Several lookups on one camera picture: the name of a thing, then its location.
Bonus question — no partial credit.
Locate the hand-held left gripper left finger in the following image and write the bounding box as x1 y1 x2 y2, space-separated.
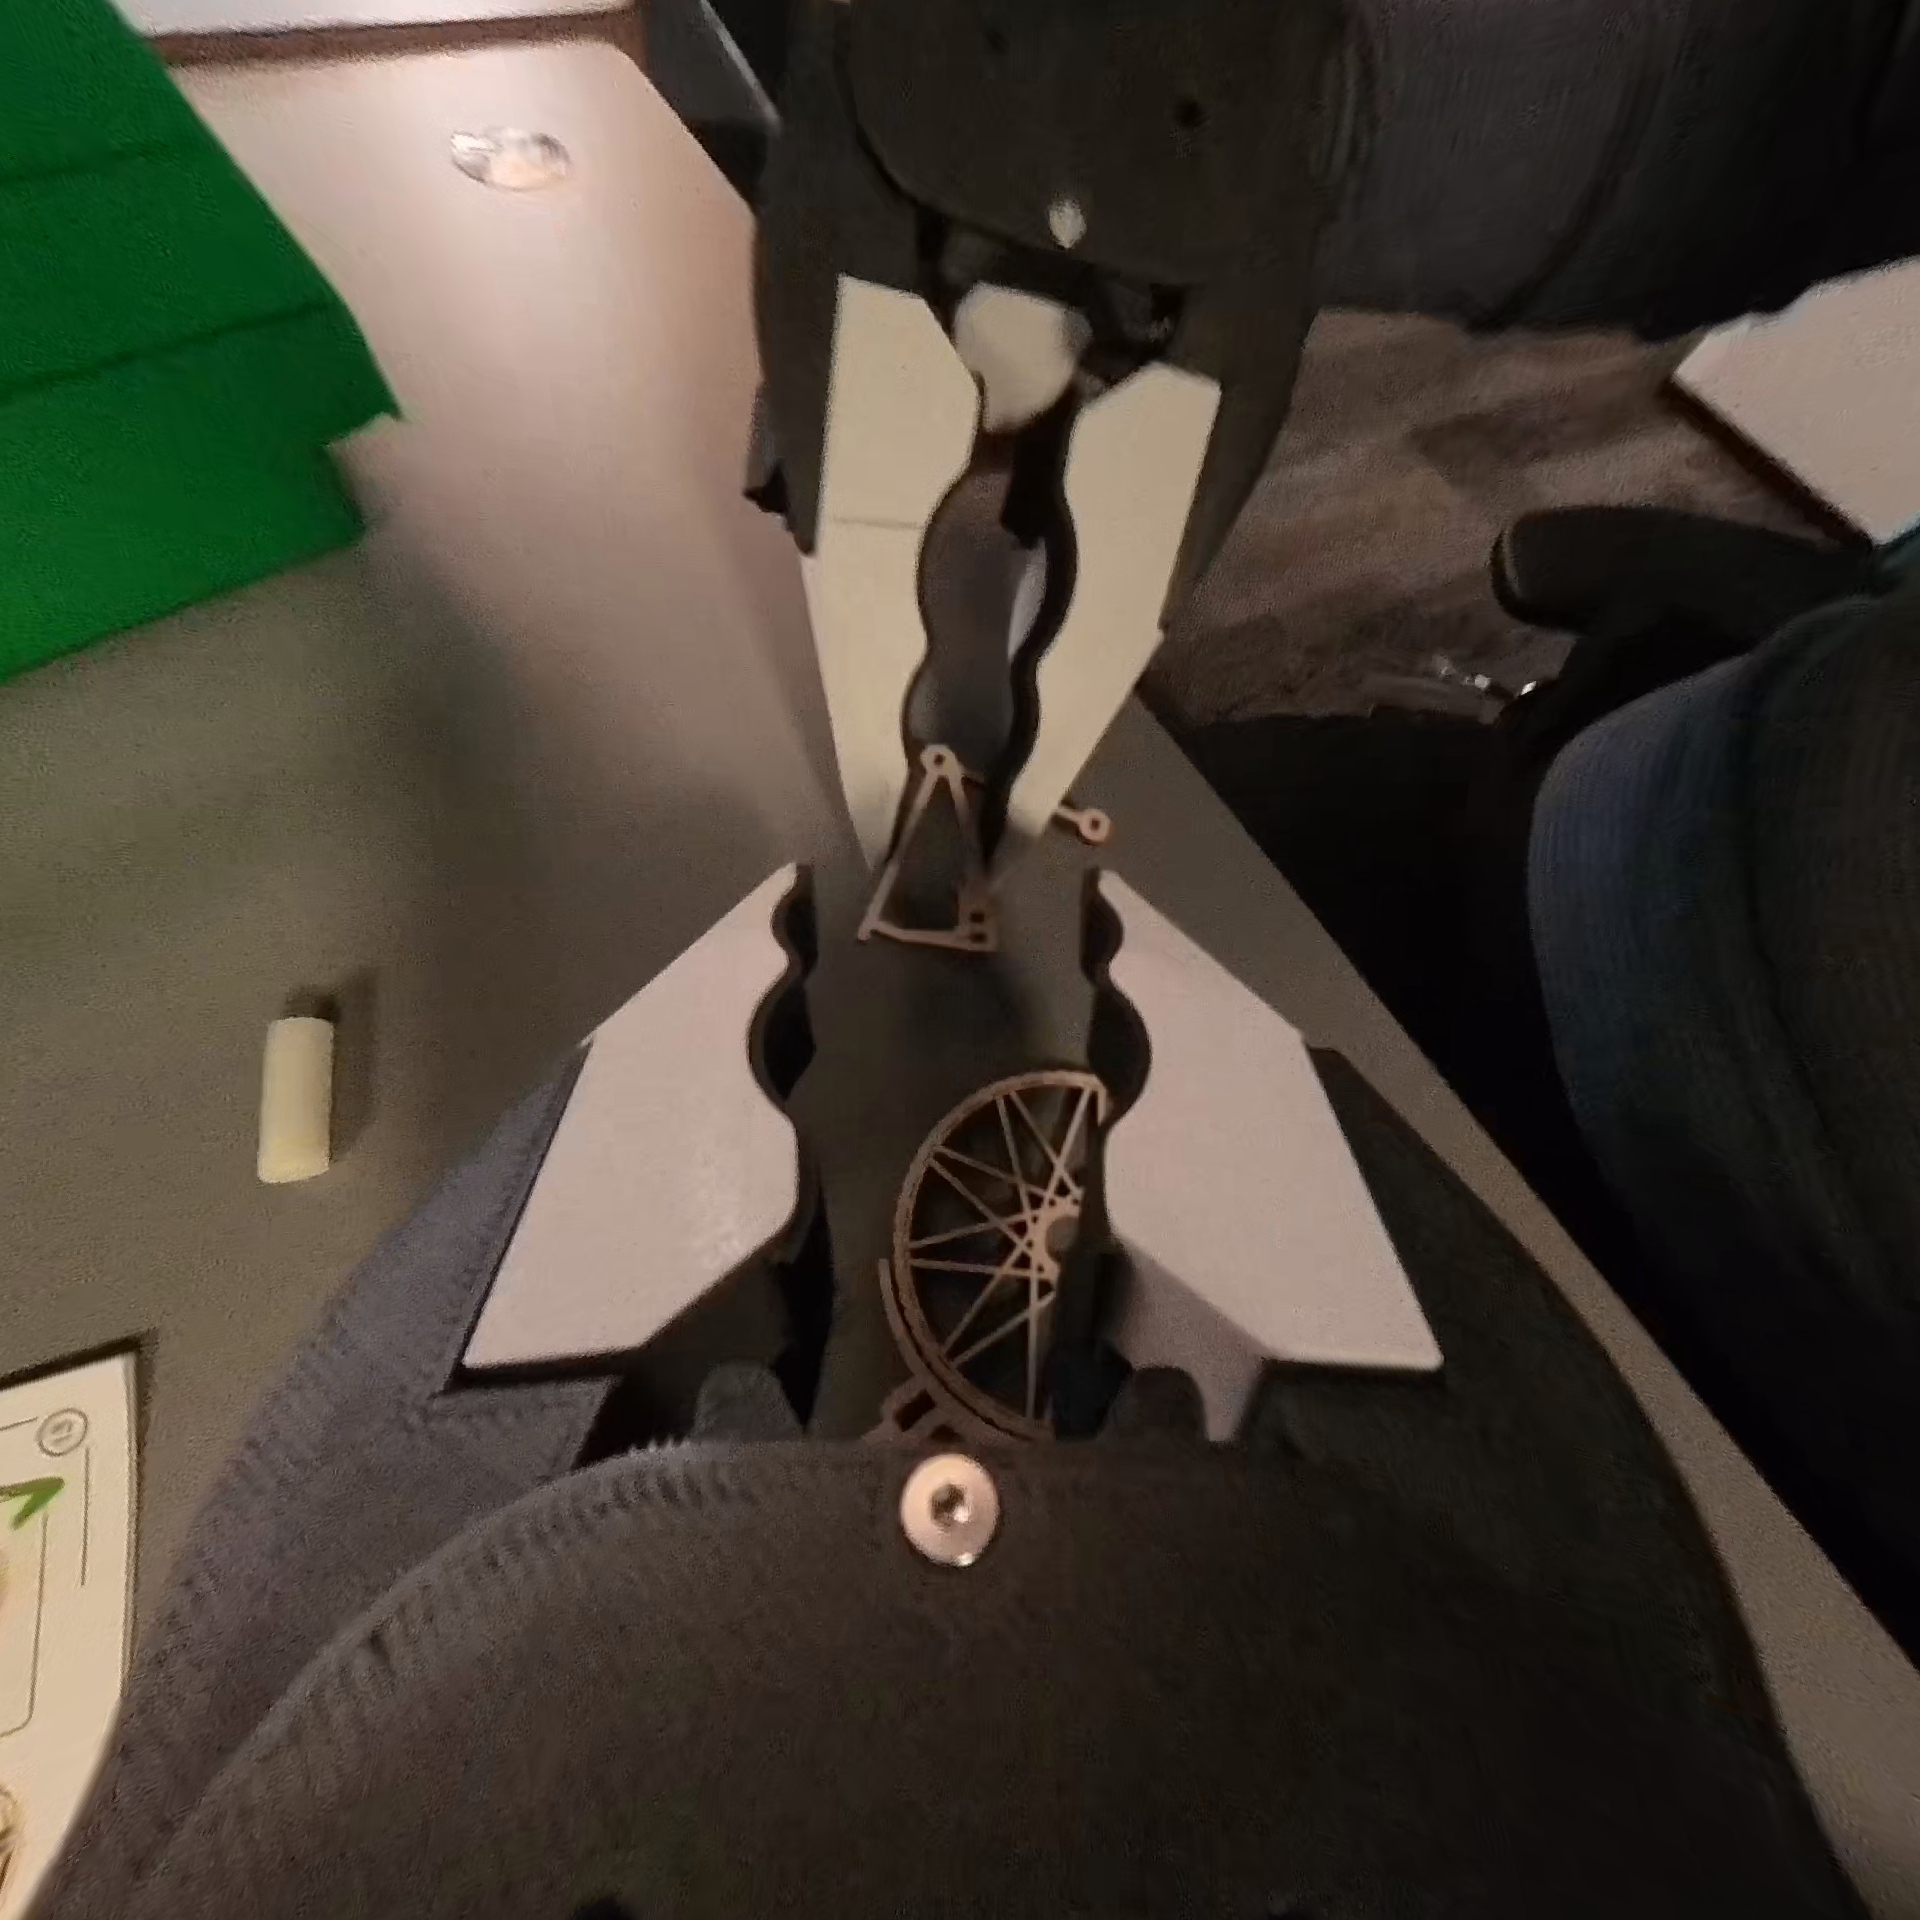
458 857 828 1384

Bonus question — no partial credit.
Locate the person's leg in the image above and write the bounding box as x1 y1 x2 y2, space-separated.
1529 593 1920 1518

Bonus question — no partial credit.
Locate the white instruction booklet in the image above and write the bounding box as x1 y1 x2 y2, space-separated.
0 1340 153 1920

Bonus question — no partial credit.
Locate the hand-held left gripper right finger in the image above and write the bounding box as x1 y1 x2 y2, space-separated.
1079 867 1447 1443

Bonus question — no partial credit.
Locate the person's right forearm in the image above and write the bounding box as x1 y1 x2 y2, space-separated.
1318 0 1920 348

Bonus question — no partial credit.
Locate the clear plastic disc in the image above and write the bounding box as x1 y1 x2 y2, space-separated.
447 126 576 193

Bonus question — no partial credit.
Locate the wooden spoked wheel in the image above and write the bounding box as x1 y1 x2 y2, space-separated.
885 1068 1119 1443

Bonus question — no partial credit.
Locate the wooden triangular frame part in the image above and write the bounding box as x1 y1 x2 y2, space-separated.
855 742 1002 958

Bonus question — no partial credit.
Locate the green plastic bin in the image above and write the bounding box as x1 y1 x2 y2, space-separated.
0 0 405 684

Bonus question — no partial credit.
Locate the pale wax stick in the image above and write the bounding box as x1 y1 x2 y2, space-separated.
255 1016 337 1186

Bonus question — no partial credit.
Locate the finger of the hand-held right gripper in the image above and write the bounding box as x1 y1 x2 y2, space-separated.
800 275 991 875
983 363 1221 868

